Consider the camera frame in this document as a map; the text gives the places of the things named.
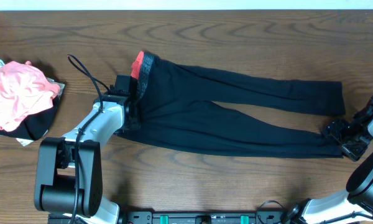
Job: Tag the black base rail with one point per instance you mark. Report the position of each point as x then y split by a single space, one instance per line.
270 217

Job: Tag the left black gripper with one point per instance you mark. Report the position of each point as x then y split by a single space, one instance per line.
135 121

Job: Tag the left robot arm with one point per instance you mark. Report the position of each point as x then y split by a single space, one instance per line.
69 180

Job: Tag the black leggings red waistband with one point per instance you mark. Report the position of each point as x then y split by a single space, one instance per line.
181 108

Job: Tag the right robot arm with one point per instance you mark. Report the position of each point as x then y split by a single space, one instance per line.
354 203

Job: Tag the black folded garment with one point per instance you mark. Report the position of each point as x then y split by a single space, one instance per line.
34 126

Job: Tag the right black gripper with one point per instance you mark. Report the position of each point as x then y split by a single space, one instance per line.
336 128

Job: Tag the pink crumpled garment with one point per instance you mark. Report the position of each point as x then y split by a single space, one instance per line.
24 91

